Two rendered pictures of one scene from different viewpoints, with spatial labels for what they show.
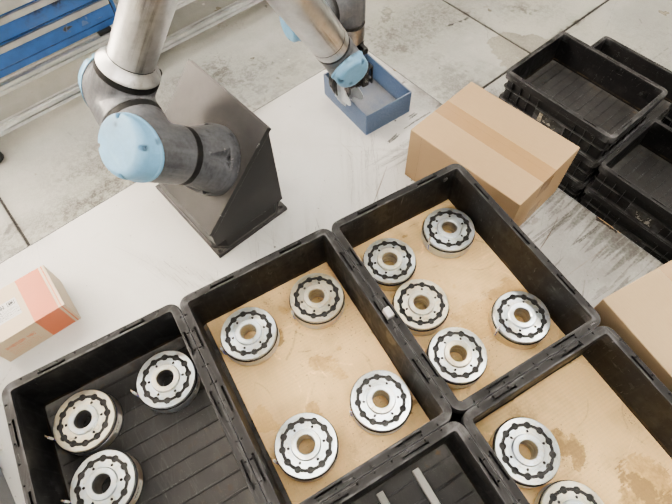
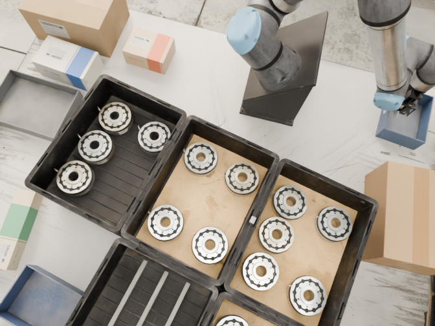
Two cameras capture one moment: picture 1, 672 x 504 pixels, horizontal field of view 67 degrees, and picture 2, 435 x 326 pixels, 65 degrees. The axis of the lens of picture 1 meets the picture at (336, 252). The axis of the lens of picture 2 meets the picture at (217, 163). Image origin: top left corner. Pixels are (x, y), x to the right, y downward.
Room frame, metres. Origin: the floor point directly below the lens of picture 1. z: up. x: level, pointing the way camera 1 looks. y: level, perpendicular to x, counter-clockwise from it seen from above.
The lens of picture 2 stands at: (0.13, -0.12, 1.84)
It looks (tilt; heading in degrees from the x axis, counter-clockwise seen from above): 71 degrees down; 45
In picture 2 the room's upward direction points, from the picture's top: 8 degrees clockwise
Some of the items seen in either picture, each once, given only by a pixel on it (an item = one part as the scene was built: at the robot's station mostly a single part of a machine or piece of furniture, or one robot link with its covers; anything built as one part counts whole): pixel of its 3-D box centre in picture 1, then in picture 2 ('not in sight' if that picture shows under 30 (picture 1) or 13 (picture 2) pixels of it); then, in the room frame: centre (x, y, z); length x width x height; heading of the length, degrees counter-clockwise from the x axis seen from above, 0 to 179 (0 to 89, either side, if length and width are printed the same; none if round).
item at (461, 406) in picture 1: (456, 273); (303, 243); (0.41, -0.21, 0.92); 0.40 x 0.30 x 0.02; 27
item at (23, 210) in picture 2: not in sight; (17, 229); (-0.24, 0.35, 0.73); 0.24 x 0.06 x 0.06; 42
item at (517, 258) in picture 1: (452, 286); (298, 245); (0.41, -0.21, 0.87); 0.40 x 0.30 x 0.11; 27
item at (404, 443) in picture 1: (307, 356); (203, 194); (0.27, 0.06, 0.92); 0.40 x 0.30 x 0.02; 27
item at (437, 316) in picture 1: (420, 303); (276, 234); (0.38, -0.15, 0.86); 0.10 x 0.10 x 0.01
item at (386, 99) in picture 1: (366, 92); (404, 116); (1.07, -0.11, 0.74); 0.20 x 0.15 x 0.07; 32
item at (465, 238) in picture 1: (448, 229); (334, 223); (0.54, -0.23, 0.86); 0.10 x 0.10 x 0.01
